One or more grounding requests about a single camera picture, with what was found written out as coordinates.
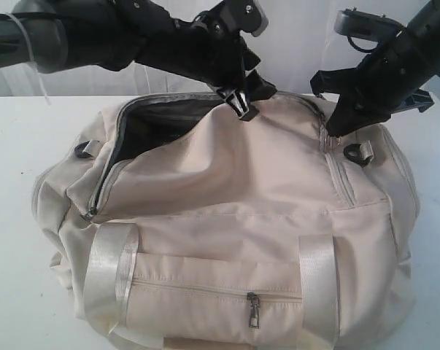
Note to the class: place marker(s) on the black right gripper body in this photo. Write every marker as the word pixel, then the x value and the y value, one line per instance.
pixel 389 79

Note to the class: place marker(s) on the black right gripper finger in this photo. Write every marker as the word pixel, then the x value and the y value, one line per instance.
pixel 342 82
pixel 354 111

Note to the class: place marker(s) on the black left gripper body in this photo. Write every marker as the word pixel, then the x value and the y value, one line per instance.
pixel 208 49

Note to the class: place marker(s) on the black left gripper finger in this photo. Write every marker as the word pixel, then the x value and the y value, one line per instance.
pixel 258 88
pixel 239 102

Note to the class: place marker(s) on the cream fabric duffel bag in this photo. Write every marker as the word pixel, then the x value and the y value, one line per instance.
pixel 178 226

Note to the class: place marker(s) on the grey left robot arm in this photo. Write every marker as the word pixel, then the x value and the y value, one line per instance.
pixel 56 36

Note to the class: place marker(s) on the white backdrop curtain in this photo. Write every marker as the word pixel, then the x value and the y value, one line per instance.
pixel 299 41

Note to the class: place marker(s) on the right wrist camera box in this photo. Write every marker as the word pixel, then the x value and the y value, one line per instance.
pixel 363 25

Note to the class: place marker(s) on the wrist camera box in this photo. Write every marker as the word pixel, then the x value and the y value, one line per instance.
pixel 363 25
pixel 252 18

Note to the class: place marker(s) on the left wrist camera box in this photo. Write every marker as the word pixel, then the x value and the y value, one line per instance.
pixel 252 18

